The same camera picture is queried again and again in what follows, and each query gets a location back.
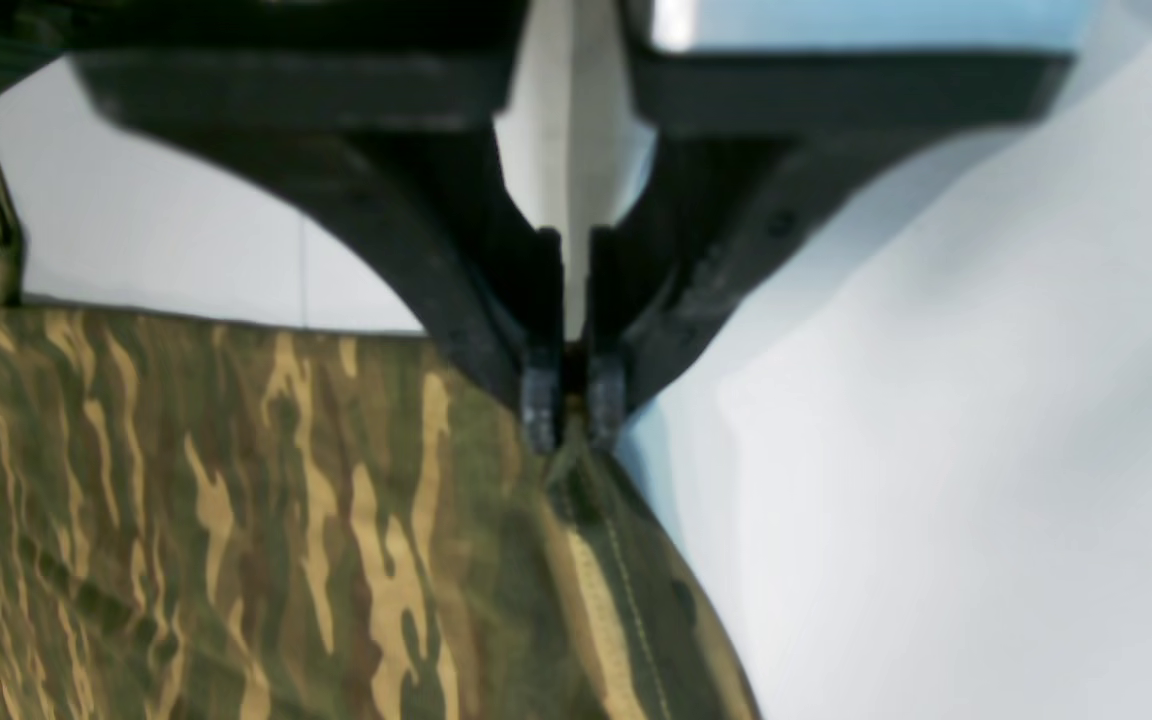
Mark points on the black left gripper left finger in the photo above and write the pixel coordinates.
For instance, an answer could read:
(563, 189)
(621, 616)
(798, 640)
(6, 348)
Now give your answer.
(396, 156)

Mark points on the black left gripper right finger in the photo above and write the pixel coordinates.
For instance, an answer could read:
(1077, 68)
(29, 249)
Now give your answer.
(753, 154)

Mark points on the camouflage T-shirt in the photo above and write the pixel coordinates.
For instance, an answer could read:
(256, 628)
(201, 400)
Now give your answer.
(203, 520)

